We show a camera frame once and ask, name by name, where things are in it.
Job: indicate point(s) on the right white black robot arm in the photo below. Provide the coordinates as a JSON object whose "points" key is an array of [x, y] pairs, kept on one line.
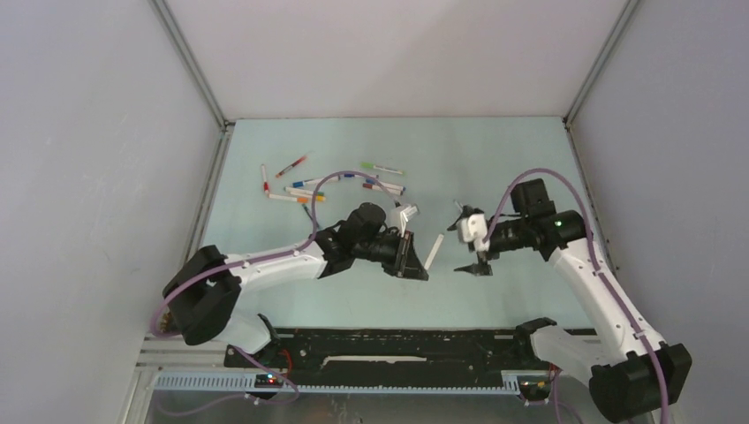
{"points": [[633, 370]]}

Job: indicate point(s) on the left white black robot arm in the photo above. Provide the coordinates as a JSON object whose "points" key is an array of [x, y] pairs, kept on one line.
{"points": [[213, 297]]}

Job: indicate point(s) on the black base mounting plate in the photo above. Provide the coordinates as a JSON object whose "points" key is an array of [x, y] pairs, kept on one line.
{"points": [[398, 358]]}

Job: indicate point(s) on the blue marker beside brown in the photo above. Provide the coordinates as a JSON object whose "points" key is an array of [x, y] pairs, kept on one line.
{"points": [[392, 187]]}

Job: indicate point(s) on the aluminium frame rail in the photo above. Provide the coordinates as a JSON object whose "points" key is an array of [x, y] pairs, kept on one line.
{"points": [[614, 37], [220, 144]]}

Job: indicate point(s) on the green capped marker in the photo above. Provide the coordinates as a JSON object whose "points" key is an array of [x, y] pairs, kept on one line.
{"points": [[302, 192]]}

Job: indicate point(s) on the red capped marker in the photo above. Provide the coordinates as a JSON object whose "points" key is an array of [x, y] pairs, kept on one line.
{"points": [[264, 179]]}

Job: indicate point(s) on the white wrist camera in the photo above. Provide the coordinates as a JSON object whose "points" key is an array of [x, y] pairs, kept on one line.
{"points": [[473, 232], [401, 215]]}

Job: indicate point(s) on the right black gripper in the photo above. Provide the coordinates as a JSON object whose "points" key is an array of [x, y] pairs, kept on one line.
{"points": [[475, 268]]}

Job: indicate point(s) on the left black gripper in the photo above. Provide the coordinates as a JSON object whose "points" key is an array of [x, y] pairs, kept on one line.
{"points": [[404, 263]]}

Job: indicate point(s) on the white marker body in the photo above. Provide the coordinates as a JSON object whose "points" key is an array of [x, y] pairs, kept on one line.
{"points": [[433, 252]]}

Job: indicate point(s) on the orange capped marker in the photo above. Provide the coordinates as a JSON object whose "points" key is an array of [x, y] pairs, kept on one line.
{"points": [[280, 197]]}

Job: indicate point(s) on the controller board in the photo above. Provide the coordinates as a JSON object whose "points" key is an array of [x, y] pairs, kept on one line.
{"points": [[533, 392], [267, 381]]}

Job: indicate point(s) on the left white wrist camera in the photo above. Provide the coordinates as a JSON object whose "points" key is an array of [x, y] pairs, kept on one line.
{"points": [[401, 215]]}

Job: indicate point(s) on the right controller board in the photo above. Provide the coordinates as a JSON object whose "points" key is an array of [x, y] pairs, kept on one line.
{"points": [[533, 392]]}

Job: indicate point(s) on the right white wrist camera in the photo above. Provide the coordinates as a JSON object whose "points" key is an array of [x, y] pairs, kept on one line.
{"points": [[473, 232]]}

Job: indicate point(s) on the brown capped marker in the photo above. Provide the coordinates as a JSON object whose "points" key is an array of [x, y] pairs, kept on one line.
{"points": [[385, 189]]}

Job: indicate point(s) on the red orange thin pen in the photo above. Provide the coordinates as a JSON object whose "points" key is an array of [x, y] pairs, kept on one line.
{"points": [[291, 166]]}

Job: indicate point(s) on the light green marker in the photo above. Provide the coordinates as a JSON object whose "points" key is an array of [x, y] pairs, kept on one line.
{"points": [[387, 169]]}

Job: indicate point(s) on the left controller board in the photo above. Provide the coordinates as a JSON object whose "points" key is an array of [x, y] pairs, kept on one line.
{"points": [[267, 381]]}

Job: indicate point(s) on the left aluminium frame rail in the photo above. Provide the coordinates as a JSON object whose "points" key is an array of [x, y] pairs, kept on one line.
{"points": [[220, 144]]}

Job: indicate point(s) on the right aluminium frame rail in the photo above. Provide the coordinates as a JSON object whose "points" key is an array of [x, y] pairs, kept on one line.
{"points": [[614, 37]]}

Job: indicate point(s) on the dark green thin pen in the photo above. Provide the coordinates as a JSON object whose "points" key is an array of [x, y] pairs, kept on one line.
{"points": [[309, 213]]}

